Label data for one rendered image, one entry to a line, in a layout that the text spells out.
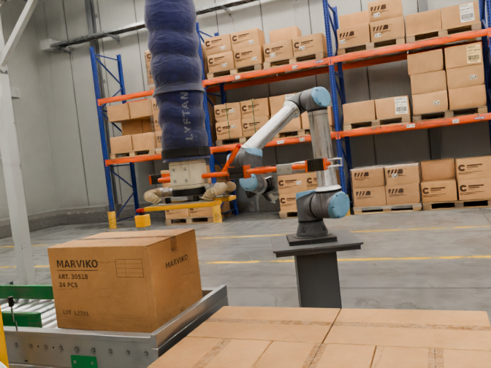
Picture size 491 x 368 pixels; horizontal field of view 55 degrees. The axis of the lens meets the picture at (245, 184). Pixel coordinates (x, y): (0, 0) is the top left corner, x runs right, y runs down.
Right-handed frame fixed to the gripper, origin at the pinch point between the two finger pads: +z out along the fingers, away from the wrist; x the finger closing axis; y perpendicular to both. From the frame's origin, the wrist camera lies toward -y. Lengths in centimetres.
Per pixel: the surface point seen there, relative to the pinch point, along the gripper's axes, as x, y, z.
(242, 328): -65, -15, -55
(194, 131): 21, -2, -69
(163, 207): -5, -26, -72
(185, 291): -41, -43, -46
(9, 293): -1, -176, -29
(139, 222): 12, -81, -11
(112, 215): 253, -576, 626
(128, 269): -26, -51, -73
